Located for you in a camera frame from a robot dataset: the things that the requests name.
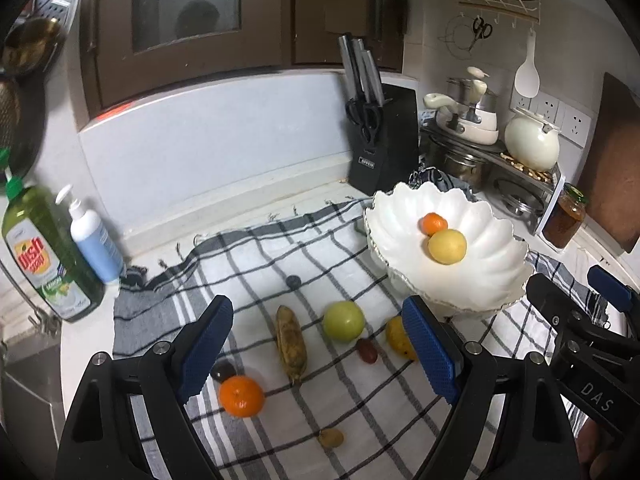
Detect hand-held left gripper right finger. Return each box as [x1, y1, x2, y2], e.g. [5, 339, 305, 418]
[401, 295, 582, 480]

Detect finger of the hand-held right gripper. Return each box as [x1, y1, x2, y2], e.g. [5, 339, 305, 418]
[526, 273, 601, 341]
[587, 266, 640, 331]

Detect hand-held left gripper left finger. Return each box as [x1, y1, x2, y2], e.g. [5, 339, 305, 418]
[55, 295, 235, 480]

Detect yellow mango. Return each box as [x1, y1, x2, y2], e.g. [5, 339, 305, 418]
[384, 316, 418, 361]

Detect large orange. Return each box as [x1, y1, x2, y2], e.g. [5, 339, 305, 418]
[218, 375, 265, 418]

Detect white scalloped bowl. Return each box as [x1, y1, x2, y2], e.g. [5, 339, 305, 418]
[363, 180, 536, 318]

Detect overripe spotted banana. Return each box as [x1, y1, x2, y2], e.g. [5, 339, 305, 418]
[275, 304, 307, 383]

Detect green apple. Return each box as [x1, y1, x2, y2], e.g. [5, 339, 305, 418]
[322, 300, 365, 344]

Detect person's right hand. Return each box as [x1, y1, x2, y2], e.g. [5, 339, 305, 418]
[575, 417, 618, 480]

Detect glass jar with orange pickle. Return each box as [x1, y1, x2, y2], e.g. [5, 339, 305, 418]
[542, 183, 588, 250]

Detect steel pot lid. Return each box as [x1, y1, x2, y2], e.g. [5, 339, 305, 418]
[495, 177, 546, 218]

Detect yellow round fruit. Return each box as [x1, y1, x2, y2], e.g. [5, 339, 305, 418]
[427, 228, 467, 265]

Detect brown wooden cutting board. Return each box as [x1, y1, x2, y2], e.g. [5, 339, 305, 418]
[575, 72, 640, 255]

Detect small orange mandarin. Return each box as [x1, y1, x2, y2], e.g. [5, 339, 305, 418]
[419, 212, 448, 237]

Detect scattered peanuts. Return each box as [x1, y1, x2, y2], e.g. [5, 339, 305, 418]
[500, 152, 553, 182]

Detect grey checkered cloth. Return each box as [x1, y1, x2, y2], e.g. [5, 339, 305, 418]
[112, 197, 616, 480]

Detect metal shelf rack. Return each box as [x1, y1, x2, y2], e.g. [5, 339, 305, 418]
[420, 125, 566, 236]

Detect blue pump bottle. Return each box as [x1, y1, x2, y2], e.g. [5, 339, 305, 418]
[55, 185, 126, 286]

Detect white kettle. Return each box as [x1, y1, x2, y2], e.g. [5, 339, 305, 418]
[504, 109, 562, 172]

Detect large stainless steel pot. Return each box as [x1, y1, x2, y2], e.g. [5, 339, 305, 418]
[422, 132, 488, 188]

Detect dark patterned cloth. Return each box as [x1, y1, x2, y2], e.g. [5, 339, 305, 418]
[407, 166, 476, 198]

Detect steel sink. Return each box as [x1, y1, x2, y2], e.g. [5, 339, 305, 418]
[0, 320, 68, 461]

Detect green dish soap bottle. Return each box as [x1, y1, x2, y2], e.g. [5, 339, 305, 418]
[1, 147, 106, 323]

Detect cream saucepan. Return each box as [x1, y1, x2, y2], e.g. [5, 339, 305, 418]
[424, 92, 501, 146]
[452, 66, 500, 131]

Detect metal faucet pipe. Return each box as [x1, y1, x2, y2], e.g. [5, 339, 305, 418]
[0, 255, 61, 336]

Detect black knife block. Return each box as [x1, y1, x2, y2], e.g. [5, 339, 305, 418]
[347, 84, 420, 196]

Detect white rice paddle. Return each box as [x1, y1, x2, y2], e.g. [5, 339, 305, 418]
[515, 29, 541, 98]

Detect small stainless steel pot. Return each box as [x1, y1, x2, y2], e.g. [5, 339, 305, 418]
[446, 77, 498, 113]

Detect black kitchen scissors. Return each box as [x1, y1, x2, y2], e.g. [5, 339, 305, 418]
[346, 97, 383, 146]

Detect black hanging scissors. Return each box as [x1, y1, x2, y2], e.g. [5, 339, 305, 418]
[467, 16, 493, 52]

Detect dark mesh strainer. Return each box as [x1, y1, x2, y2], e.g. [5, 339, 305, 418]
[0, 77, 46, 181]

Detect brown wooden window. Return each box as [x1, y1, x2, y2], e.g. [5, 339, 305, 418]
[80, 0, 406, 121]

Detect brass pan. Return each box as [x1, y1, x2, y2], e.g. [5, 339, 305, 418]
[2, 17, 66, 78]

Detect steel handled knife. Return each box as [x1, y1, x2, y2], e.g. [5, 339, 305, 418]
[352, 38, 376, 103]
[339, 33, 368, 101]
[363, 50, 387, 106]

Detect round wire trivet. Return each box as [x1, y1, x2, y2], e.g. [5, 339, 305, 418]
[440, 14, 481, 61]

